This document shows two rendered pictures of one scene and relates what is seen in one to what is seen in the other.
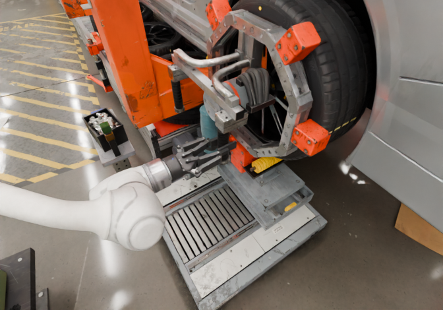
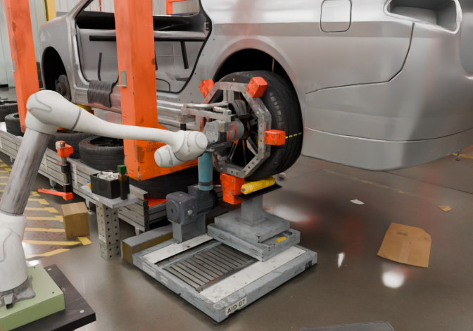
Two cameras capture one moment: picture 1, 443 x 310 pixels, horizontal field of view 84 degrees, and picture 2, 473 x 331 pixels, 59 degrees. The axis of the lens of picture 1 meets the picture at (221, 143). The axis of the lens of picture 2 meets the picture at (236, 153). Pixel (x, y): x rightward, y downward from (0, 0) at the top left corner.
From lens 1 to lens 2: 1.57 m
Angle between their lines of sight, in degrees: 32
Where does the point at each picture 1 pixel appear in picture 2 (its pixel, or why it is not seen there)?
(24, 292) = (64, 281)
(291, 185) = (278, 224)
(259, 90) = (241, 108)
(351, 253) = (343, 275)
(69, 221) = (167, 134)
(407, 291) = (393, 288)
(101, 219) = (180, 135)
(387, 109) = (307, 110)
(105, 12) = (137, 86)
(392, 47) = (298, 82)
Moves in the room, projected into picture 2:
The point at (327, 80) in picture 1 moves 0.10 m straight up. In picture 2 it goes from (276, 103) to (276, 85)
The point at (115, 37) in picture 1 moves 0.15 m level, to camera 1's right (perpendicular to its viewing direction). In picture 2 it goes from (139, 103) to (165, 102)
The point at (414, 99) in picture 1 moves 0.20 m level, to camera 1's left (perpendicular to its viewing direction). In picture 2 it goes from (314, 100) to (276, 101)
